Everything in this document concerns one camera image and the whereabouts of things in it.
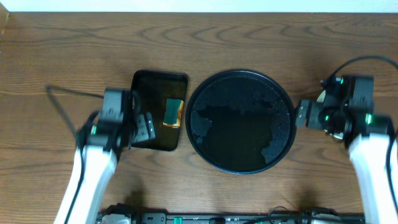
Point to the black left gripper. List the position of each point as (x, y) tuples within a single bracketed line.
[(144, 127)]

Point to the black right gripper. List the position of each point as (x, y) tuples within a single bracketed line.
[(314, 108)]

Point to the mint green plate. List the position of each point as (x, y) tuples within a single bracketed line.
[(320, 99)]

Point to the green and yellow sponge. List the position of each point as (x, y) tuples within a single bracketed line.
[(173, 112)]

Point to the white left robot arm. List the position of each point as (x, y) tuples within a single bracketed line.
[(93, 167)]

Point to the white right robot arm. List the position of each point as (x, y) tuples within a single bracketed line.
[(374, 159)]

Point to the black rectangular water tray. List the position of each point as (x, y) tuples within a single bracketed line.
[(154, 88)]

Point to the black round serving tray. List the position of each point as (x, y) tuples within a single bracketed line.
[(240, 121)]

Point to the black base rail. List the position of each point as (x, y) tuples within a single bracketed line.
[(121, 213)]

